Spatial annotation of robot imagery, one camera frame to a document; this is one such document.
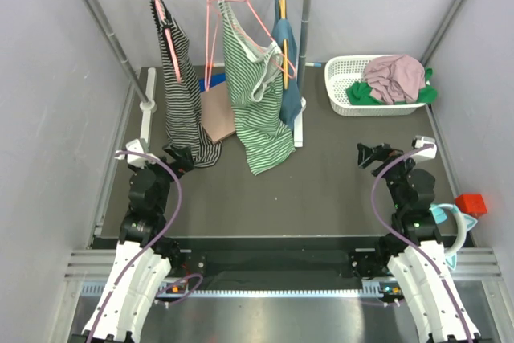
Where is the blue flat object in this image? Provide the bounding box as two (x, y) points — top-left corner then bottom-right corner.
(198, 73), (226, 92)

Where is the black white striped tank top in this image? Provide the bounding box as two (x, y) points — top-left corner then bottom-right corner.
(149, 0), (222, 168)

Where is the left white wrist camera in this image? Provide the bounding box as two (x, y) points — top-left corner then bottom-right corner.
(114, 138), (149, 169)

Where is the brown cardboard sheet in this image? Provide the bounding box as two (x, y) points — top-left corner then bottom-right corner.
(201, 81), (235, 143)

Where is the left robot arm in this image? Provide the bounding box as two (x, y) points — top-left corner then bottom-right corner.
(69, 147), (194, 342)

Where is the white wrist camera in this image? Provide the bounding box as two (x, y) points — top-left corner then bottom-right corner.
(411, 135), (438, 164)
(114, 138), (149, 169)

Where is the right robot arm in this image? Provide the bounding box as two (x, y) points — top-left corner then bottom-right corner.
(353, 136), (486, 342)

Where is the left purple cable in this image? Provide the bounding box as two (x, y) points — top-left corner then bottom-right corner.
(82, 150), (204, 343)

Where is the white plastic basket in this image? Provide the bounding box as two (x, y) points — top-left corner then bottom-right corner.
(324, 54), (426, 117)

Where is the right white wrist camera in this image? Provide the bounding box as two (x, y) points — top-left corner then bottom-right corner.
(411, 135), (438, 164)

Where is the white clothes rack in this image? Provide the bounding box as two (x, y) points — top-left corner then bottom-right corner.
(63, 0), (318, 150)

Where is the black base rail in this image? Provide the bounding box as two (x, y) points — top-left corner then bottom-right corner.
(164, 235), (391, 291)

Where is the white slotted cable duct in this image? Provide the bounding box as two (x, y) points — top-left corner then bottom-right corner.
(80, 282), (403, 301)

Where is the red cube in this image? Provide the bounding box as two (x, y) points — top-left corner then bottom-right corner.
(455, 193), (488, 218)

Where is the pink tank top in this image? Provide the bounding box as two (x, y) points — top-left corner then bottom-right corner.
(362, 55), (426, 105)

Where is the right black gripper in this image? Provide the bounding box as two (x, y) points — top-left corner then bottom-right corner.
(357, 143), (423, 210)

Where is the empty pink hanger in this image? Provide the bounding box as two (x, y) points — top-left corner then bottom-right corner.
(204, 0), (221, 92)

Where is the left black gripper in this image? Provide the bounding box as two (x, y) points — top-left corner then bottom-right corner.
(129, 144), (194, 213)

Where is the blue tank top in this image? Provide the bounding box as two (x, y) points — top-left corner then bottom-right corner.
(271, 0), (302, 130)

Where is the green garment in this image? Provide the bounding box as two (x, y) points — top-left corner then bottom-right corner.
(345, 67), (438, 106)

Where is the pink hanger under black top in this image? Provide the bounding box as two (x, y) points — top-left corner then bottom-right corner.
(154, 0), (182, 83)

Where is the pink hanger under green top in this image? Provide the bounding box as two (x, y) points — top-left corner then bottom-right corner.
(224, 0), (297, 80)

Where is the green white striped tank top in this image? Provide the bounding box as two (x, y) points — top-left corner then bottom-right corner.
(218, 0), (295, 175)

